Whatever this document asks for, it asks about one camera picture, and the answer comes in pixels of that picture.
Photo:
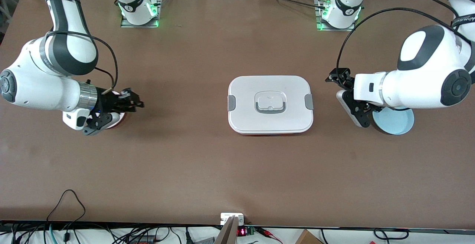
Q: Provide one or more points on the clear plastic bag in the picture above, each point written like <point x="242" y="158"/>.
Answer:
<point x="6" y="3"/>

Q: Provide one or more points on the grey aluminium post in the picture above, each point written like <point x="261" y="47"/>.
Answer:
<point x="228" y="233"/>

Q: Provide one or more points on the pink round plate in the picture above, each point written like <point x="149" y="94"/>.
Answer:
<point x="121" y="121"/>

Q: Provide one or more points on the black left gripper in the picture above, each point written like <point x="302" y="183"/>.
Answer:
<point x="342" y="77"/>

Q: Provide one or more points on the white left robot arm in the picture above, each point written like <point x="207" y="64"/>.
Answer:
<point x="419" y="84"/>

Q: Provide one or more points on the light blue round plate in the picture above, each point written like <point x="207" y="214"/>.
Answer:
<point x="393" y="121"/>

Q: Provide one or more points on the white mounting bracket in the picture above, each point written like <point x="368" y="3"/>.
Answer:
<point x="224" y="218"/>

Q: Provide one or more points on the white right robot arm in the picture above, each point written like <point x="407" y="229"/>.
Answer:
<point x="37" y="88"/>

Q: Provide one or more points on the brown cardboard box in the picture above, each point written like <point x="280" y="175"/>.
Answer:
<point x="306" y="238"/>

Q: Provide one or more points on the white lunch box grey latches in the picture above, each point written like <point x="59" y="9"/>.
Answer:
<point x="271" y="119"/>

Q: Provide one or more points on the red digit display board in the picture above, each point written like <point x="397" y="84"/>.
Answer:
<point x="241" y="232"/>

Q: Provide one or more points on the red black clip leads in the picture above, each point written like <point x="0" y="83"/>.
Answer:
<point x="265" y="232"/>

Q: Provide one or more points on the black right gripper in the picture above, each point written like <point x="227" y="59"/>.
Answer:
<point x="108" y="102"/>

